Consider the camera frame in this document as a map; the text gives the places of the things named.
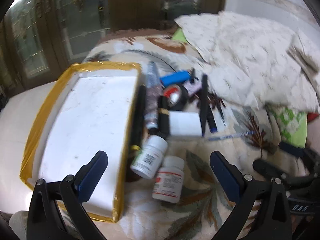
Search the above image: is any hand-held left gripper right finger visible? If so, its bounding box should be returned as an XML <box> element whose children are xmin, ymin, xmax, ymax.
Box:
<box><xmin>209</xmin><ymin>151</ymin><xmax>293</xmax><ymax>240</ymax></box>

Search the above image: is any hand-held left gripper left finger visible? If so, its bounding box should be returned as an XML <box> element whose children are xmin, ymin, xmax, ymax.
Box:
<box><xmin>26</xmin><ymin>150</ymin><xmax>108</xmax><ymax>240</ymax></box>

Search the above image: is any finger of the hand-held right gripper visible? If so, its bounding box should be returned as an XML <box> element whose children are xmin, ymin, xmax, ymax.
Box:
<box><xmin>252</xmin><ymin>158</ymin><xmax>289</xmax><ymax>182</ymax></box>
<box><xmin>279</xmin><ymin>141</ymin><xmax>317</xmax><ymax>164</ymax></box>

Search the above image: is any clear plastic pen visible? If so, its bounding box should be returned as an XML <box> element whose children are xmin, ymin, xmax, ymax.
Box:
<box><xmin>202</xmin><ymin>130</ymin><xmax>256</xmax><ymax>142</ymax></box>

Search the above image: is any white bottle red label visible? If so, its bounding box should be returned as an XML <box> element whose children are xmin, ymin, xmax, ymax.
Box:
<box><xmin>152</xmin><ymin>155</ymin><xmax>185</xmax><ymax>203</ymax></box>

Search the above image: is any black marker blue end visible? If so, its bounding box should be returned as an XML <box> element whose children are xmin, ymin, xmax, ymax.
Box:
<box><xmin>207</xmin><ymin>106</ymin><xmax>218</xmax><ymax>133</ymax></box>

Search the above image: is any white foam box yellow tape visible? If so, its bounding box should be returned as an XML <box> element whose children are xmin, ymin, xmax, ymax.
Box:
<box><xmin>19</xmin><ymin>61</ymin><xmax>142</xmax><ymax>223</ymax></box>

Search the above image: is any white bottle green label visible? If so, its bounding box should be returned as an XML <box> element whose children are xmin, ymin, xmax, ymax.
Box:
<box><xmin>130</xmin><ymin>135</ymin><xmax>168</xmax><ymax>180</ymax></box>

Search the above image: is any small white box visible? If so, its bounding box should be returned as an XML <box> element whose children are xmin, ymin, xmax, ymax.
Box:
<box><xmin>169</xmin><ymin>111</ymin><xmax>203</xmax><ymax>138</ymax></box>

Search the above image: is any black tape roll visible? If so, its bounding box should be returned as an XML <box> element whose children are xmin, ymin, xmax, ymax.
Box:
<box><xmin>162</xmin><ymin>84</ymin><xmax>188</xmax><ymax>110</ymax></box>

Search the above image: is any small pink tube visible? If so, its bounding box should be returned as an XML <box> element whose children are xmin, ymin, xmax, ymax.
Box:
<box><xmin>184</xmin><ymin>79</ymin><xmax>202</xmax><ymax>97</ymax></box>

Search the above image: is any green patterned pillow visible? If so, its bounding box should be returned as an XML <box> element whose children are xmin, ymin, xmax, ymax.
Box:
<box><xmin>266</xmin><ymin>104</ymin><xmax>309</xmax><ymax>149</ymax></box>

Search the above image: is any leaf printed blanket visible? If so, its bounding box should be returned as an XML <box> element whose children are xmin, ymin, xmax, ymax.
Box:
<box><xmin>82</xmin><ymin>32</ymin><xmax>320</xmax><ymax>240</ymax></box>

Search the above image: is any thin black stick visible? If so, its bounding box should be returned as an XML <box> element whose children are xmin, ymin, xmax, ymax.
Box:
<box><xmin>200</xmin><ymin>74</ymin><xmax>210</xmax><ymax>136</ymax></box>

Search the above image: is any long black gold pen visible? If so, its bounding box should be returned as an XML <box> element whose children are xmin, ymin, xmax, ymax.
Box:
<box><xmin>130</xmin><ymin>84</ymin><xmax>147</xmax><ymax>152</ymax></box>

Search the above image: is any white cloth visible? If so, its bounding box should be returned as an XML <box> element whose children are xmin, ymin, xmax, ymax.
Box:
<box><xmin>9</xmin><ymin>210</ymin><xmax>33</xmax><ymax>240</ymax></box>

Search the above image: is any large pink tube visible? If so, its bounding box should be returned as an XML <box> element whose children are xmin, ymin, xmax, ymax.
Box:
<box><xmin>144</xmin><ymin>84</ymin><xmax>163</xmax><ymax>134</ymax></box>

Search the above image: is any white floral quilt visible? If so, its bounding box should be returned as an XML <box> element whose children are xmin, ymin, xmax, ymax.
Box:
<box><xmin>174</xmin><ymin>11</ymin><xmax>320</xmax><ymax>110</ymax></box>

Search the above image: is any blue battery pack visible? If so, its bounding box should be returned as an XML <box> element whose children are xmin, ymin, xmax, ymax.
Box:
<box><xmin>159</xmin><ymin>70</ymin><xmax>190</xmax><ymax>87</ymax></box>

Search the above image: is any grey tube black cap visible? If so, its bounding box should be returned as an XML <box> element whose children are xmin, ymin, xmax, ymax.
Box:
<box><xmin>146</xmin><ymin>61</ymin><xmax>160</xmax><ymax>90</ymax></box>

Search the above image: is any plain green pillow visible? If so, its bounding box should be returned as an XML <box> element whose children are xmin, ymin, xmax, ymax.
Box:
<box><xmin>170</xmin><ymin>27</ymin><xmax>187</xmax><ymax>42</ymax></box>

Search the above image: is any wooden glass door cabinet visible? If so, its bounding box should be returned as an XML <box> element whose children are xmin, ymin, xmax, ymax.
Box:
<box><xmin>0</xmin><ymin>0</ymin><xmax>228</xmax><ymax>90</ymax></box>

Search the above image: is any black tube gold ring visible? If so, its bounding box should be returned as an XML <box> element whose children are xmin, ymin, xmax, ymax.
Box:
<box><xmin>157</xmin><ymin>95</ymin><xmax>171</xmax><ymax>139</ymax></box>

